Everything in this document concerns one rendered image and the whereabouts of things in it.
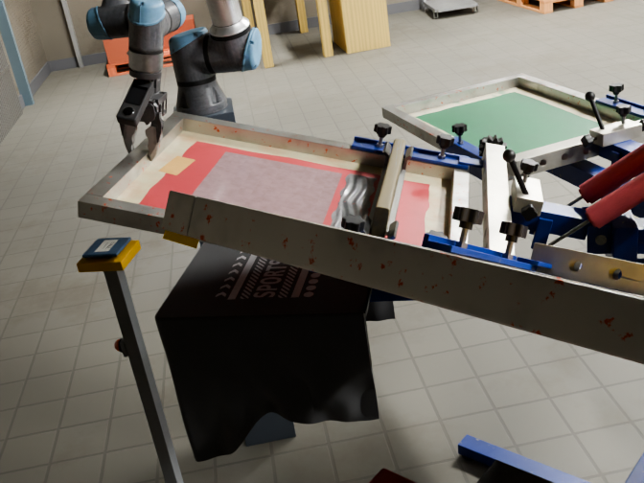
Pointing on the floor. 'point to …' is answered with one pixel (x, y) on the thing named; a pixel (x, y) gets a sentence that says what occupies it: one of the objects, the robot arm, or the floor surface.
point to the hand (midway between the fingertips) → (140, 154)
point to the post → (133, 345)
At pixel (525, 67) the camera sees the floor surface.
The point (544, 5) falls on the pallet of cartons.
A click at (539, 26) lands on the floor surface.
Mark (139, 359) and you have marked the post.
